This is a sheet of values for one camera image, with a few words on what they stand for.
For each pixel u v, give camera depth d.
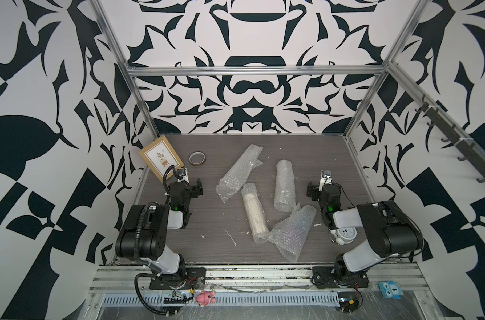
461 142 0.58
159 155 0.97
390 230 0.46
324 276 0.74
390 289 0.71
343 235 0.80
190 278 0.73
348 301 0.71
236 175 0.92
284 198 0.86
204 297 0.69
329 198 0.73
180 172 0.81
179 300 0.73
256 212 0.85
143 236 0.43
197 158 1.10
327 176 0.81
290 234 0.76
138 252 0.42
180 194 0.71
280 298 0.71
